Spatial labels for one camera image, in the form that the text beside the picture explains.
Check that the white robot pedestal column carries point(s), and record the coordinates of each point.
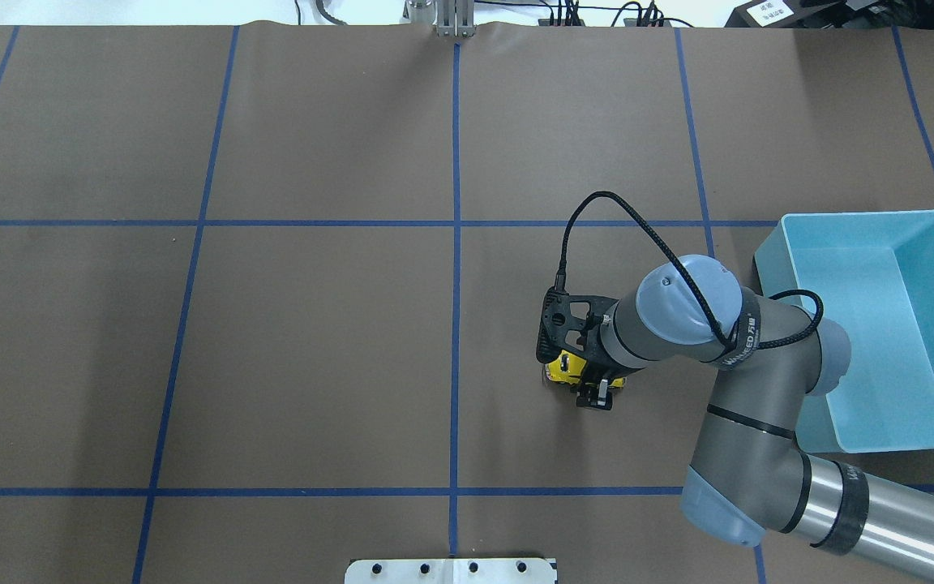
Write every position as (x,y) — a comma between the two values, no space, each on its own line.
(453,570)

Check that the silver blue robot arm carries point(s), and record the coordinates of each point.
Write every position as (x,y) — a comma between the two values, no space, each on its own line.
(747,475)

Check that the yellow beetle toy car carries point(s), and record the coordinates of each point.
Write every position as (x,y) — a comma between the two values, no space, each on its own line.
(574,372)

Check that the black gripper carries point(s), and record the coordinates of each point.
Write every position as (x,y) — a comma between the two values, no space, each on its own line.
(594,392)

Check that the light blue plastic bin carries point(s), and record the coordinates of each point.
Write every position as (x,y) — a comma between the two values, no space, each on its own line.
(875,275)

